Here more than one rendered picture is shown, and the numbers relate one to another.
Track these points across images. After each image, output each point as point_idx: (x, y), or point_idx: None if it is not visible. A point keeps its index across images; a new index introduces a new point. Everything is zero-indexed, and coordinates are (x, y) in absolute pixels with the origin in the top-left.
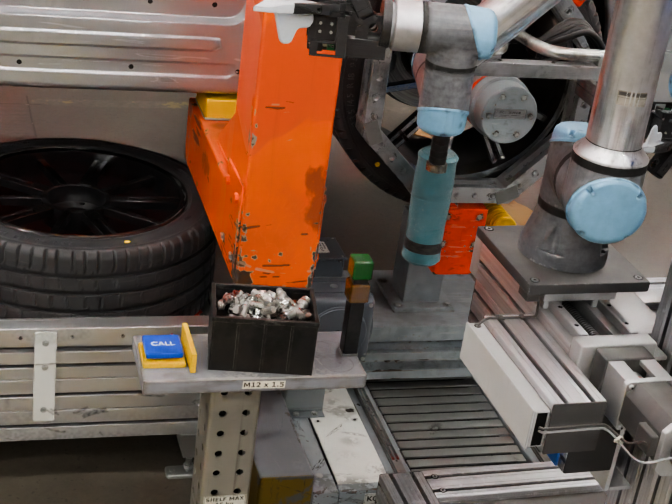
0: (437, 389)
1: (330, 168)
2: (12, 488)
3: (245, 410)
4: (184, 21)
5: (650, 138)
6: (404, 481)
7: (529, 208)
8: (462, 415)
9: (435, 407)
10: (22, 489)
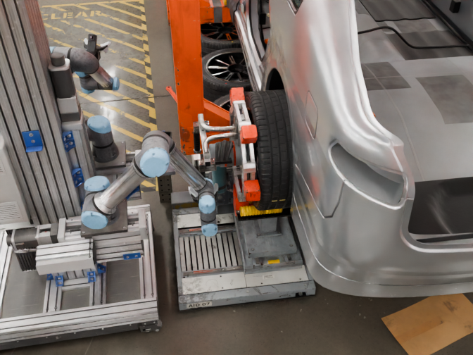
0: (238, 251)
1: None
2: (191, 160)
3: None
4: (257, 81)
5: (190, 189)
6: (145, 208)
7: (470, 338)
8: (222, 256)
9: (226, 248)
10: (191, 162)
